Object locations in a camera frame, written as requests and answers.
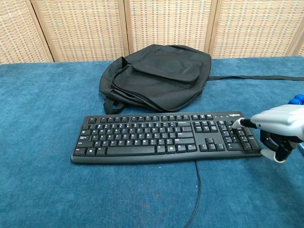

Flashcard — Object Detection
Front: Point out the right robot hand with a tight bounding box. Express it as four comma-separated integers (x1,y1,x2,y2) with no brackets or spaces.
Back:
231,104,304,163

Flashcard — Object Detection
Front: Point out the black keyboard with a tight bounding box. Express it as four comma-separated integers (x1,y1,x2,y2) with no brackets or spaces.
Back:
70,110,263,165

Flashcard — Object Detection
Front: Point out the black backpack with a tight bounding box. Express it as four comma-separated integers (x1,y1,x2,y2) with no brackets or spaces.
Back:
99,44,304,115

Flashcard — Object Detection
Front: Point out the wicker folding screen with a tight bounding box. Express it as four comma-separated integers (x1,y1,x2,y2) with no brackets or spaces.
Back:
0,0,304,65

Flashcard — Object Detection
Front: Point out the blue table cloth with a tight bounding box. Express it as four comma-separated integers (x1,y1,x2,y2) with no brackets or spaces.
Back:
0,55,304,228

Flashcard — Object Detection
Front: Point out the black keyboard cable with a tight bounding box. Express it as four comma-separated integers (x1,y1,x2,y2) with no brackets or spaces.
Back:
181,160,202,228

